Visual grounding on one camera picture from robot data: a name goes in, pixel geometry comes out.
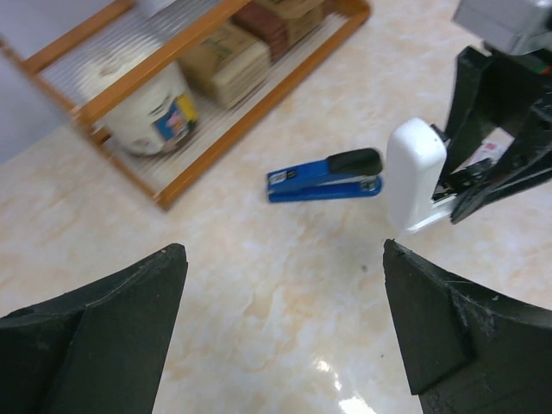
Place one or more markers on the blue black stapler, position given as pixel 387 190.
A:
pixel 352 174

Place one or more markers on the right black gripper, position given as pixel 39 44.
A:
pixel 492 91

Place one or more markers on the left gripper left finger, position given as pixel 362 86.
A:
pixel 100 348

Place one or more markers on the tan cardboard box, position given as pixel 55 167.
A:
pixel 227 64

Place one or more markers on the wooden three-tier shelf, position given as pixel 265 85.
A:
pixel 92 68

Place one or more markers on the small white paper roll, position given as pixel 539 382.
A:
pixel 157 118

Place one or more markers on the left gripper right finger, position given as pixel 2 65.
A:
pixel 466 348

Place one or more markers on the small staple box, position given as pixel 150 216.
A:
pixel 489 149

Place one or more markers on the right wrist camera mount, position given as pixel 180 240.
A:
pixel 515 27

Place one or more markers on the brown brick-pattern box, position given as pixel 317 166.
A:
pixel 282 24

